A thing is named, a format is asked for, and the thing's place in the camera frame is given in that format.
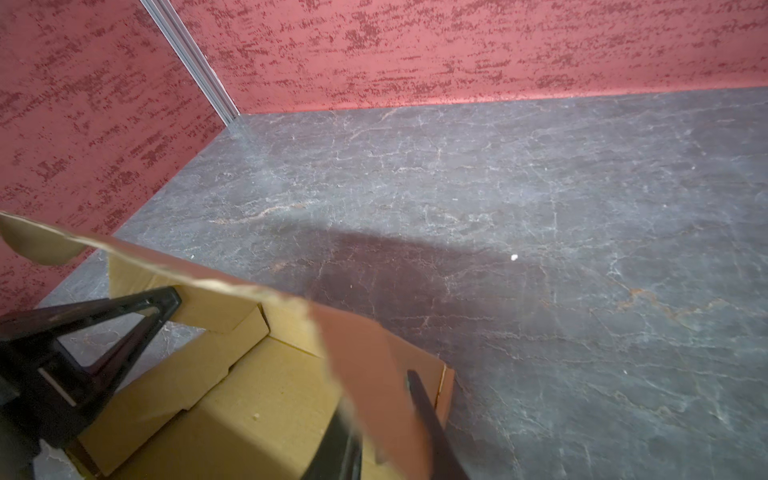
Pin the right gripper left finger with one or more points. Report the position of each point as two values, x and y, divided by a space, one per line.
339 454

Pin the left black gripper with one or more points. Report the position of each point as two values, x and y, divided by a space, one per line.
46 393

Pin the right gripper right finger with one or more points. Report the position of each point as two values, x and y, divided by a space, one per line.
445 464

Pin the brown cardboard box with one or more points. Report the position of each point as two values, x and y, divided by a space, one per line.
253 394

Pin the left aluminium corner post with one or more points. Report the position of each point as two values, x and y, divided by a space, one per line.
187 50

